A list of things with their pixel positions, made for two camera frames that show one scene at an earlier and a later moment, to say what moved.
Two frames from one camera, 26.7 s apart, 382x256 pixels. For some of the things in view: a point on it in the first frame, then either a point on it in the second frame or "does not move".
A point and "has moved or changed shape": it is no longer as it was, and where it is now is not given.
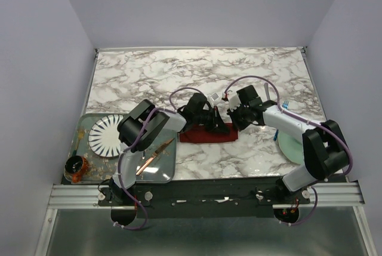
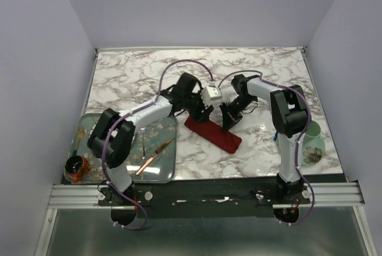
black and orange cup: x=76 y=167 does not move
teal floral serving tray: x=157 y=165 does not move
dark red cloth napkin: x=200 y=133 has moved or changed shape
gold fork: x=80 y=130 does not move
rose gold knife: x=163 y=146 does not move
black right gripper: x=239 y=126 to x=230 y=118
